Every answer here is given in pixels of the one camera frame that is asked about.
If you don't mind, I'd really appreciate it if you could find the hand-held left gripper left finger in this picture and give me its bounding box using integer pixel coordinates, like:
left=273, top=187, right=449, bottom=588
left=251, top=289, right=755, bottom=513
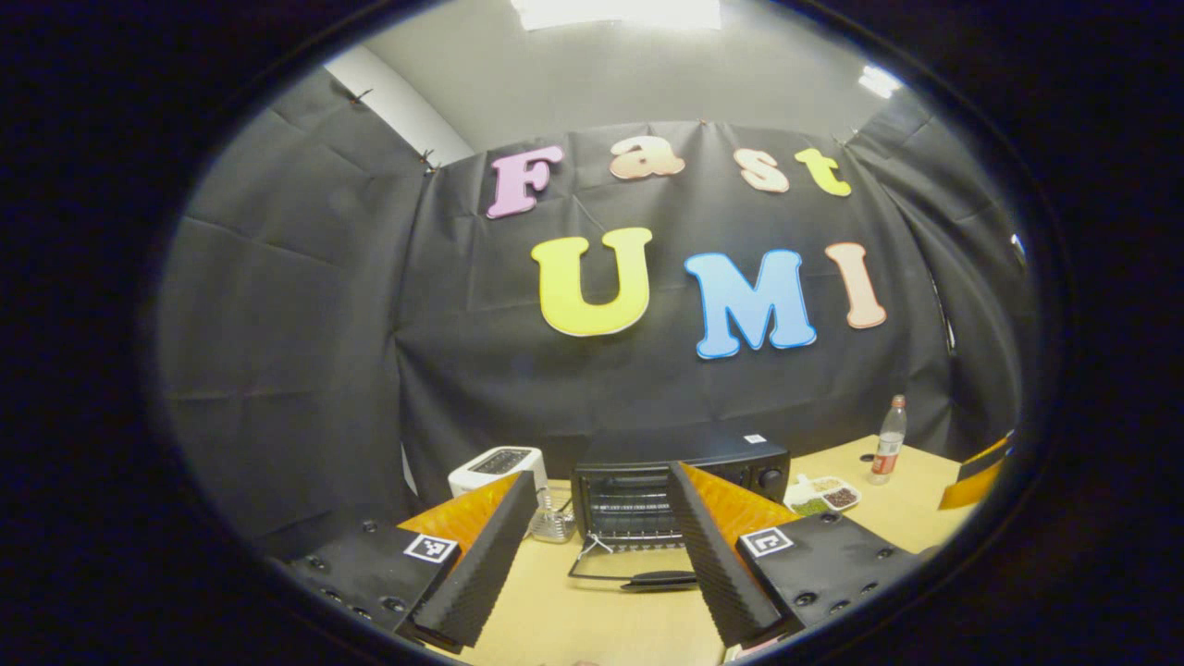
left=277, top=471, right=539, bottom=648

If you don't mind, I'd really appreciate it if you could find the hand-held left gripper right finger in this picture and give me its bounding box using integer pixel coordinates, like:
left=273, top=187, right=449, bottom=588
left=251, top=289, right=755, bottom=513
left=668, top=461, right=923, bottom=650

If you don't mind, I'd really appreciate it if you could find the black electric oven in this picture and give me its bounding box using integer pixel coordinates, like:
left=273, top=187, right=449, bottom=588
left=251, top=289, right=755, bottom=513
left=566, top=427, right=793, bottom=593

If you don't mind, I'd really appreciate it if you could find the white toaster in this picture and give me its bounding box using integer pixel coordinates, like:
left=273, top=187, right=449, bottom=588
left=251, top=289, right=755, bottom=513
left=448, top=446, right=549, bottom=500

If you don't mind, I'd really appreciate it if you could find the clear plastic water bottle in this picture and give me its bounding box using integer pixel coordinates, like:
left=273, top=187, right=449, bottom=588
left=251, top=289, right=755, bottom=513
left=869, top=395, right=909, bottom=486

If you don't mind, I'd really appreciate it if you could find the white divided plate with beans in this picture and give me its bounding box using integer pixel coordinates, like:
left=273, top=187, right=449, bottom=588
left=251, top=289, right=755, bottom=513
left=784, top=474, right=863, bottom=517

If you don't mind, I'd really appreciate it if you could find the black backdrop cloth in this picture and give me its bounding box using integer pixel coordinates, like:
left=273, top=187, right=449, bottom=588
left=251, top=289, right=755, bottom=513
left=157, top=65, right=1032, bottom=556

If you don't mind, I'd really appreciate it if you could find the clear wire basket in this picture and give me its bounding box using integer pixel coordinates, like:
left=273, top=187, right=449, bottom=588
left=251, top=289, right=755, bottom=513
left=529, top=490, right=578, bottom=545

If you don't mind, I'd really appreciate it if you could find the oven wire rack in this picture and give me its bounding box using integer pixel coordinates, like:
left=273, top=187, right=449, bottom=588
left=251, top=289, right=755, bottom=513
left=585, top=495, right=681, bottom=547

